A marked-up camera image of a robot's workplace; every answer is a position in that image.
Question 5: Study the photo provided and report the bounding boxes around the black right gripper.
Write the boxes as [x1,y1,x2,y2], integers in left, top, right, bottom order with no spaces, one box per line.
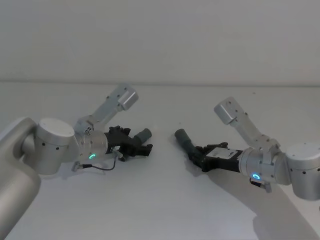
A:
[174,128,245,174]

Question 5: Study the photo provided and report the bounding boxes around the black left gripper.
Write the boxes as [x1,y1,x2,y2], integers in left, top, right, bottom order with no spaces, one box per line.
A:
[104,126,154,163]

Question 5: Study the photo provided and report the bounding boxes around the white table cloth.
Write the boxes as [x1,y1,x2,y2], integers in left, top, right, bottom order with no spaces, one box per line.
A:
[0,81,320,240]

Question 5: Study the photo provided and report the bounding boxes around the white curtain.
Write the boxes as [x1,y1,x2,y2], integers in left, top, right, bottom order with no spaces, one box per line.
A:
[0,0,320,87]

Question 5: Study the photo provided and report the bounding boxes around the thin dark left gripper cable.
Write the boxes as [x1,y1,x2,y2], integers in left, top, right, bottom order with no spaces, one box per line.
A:
[71,146,126,174]

